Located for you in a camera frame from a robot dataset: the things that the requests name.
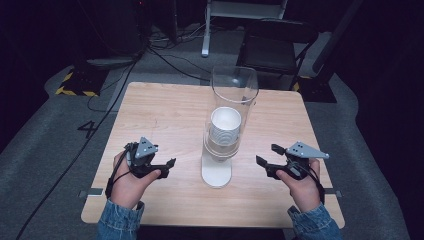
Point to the dark slanted stand pole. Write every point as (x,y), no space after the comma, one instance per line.
(336,36)

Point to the grey table bracket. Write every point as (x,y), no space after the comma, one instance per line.
(91,192)
(333,192)

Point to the black yellow striped stand base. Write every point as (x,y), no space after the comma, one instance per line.
(316,90)
(80,83)

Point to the person's right hand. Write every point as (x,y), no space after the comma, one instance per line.
(301,191)

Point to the grey flat floor plate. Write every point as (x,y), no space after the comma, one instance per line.
(111,62)

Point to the dark equipment cabinet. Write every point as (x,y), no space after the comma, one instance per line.
(123,26)

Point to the clear plastic cup dispenser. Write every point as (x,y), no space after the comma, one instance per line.
(233,86)

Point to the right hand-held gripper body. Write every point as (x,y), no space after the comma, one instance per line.
(301,156)

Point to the person's left hand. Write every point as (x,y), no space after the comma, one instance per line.
(128,186)

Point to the stack of white paper cups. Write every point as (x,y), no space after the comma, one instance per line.
(225,128)

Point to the black folding chair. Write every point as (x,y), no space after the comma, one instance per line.
(273,50)

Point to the white desk frame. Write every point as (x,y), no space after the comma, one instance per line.
(207,30)

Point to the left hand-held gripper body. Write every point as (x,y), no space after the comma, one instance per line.
(144,150)

